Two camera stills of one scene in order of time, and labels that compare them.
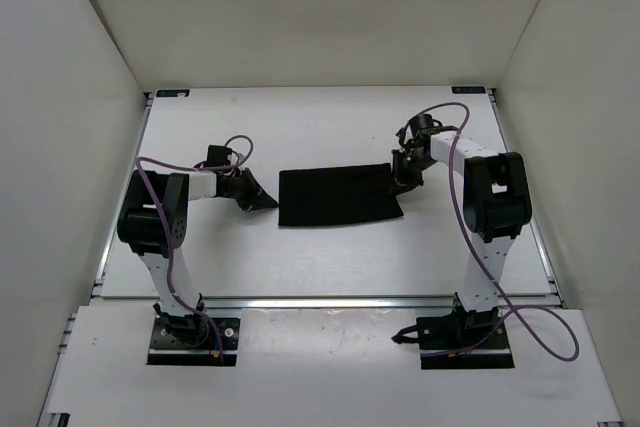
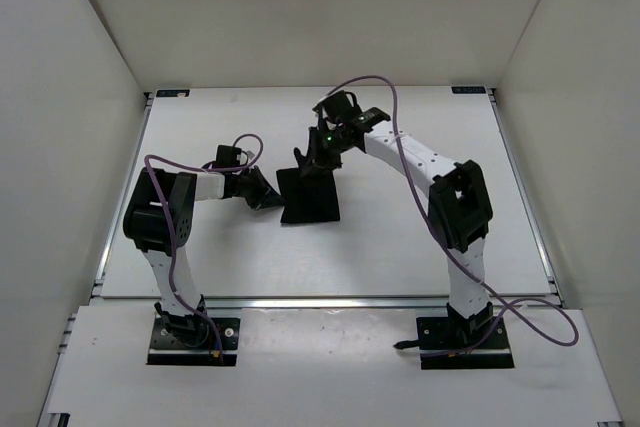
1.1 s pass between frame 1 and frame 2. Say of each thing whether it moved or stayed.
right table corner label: stayed
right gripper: moved
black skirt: moved
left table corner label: stayed
